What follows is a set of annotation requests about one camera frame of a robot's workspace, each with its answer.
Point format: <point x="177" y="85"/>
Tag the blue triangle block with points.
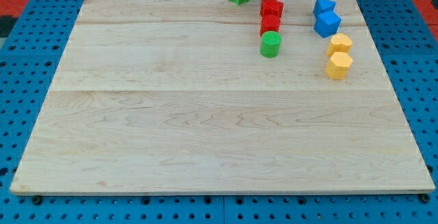
<point x="322" y="6"/>

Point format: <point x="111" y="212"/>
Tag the light wooden board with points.
<point x="172" y="97"/>

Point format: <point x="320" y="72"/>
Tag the green cylinder block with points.
<point x="270" y="44"/>

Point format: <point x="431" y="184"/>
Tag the red cylinder block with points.
<point x="269" y="22"/>

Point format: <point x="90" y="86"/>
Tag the red pentagon block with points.
<point x="271" y="7"/>

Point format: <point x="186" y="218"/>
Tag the yellow hexagon block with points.
<point x="338" y="65"/>

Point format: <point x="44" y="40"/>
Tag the blue cube block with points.
<point x="327" y="23"/>

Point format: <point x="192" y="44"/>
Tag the yellow heart block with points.
<point x="339" y="43"/>

